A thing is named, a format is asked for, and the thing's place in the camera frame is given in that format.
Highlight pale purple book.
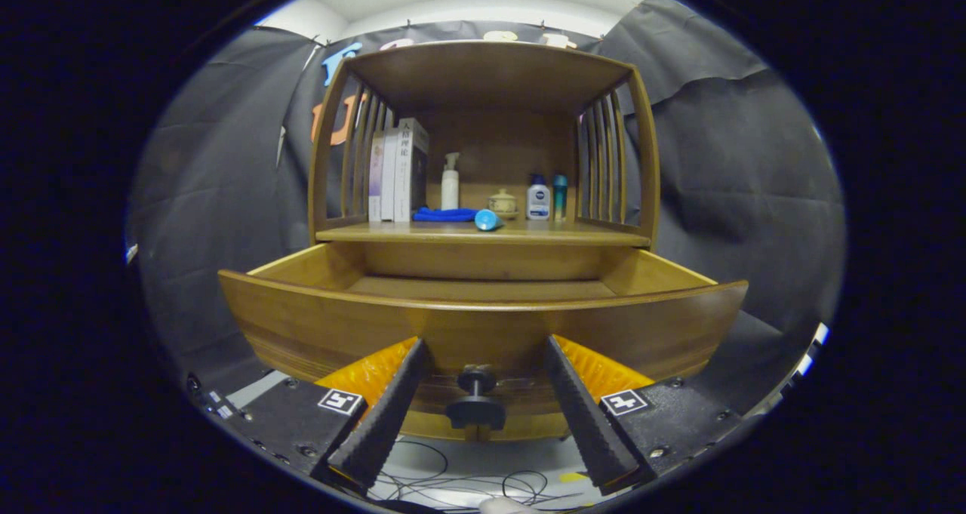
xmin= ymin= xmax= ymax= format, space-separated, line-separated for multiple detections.
xmin=368 ymin=131 xmax=386 ymax=223

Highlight blue folded cloth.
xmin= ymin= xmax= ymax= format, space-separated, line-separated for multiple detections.
xmin=412 ymin=207 xmax=479 ymax=223

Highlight plain white book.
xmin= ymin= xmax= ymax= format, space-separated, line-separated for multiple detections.
xmin=380 ymin=129 xmax=399 ymax=222

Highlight wooden drawer with black knob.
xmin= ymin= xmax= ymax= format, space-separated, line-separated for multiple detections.
xmin=217 ymin=242 xmax=749 ymax=432

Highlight black floor cables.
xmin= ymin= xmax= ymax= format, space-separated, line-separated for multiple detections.
xmin=370 ymin=435 xmax=589 ymax=512

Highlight brown wooden cabinet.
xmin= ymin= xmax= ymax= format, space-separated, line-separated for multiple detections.
xmin=308 ymin=40 xmax=661 ymax=443

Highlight wooden countertop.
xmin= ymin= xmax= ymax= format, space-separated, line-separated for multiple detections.
xmin=315 ymin=220 xmax=651 ymax=247

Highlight white pump bottle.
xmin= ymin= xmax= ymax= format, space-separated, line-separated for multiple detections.
xmin=441 ymin=152 xmax=461 ymax=211

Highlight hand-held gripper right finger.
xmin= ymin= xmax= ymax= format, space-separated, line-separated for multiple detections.
xmin=543 ymin=334 xmax=748 ymax=497

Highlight white lotion bottle blue cap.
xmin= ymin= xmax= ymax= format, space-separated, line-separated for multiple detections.
xmin=527 ymin=174 xmax=552 ymax=221

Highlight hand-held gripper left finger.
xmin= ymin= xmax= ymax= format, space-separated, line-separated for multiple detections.
xmin=226 ymin=337 xmax=435 ymax=497

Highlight black floor equipment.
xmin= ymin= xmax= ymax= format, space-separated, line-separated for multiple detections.
xmin=185 ymin=371 xmax=246 ymax=428

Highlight white book with dark cover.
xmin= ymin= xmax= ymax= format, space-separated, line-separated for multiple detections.
xmin=394 ymin=118 xmax=430 ymax=223

